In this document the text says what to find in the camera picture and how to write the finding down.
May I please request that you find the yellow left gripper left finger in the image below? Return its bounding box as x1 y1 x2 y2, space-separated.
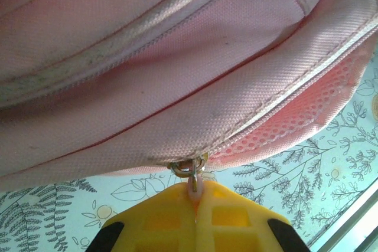
87 182 198 252

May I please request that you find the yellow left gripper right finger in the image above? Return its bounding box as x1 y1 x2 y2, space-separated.
195 182 311 252

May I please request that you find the pink school backpack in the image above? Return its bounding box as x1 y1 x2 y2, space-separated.
0 0 378 190

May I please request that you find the wide aluminium frame rail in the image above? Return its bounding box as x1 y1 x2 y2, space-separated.
307 186 378 252

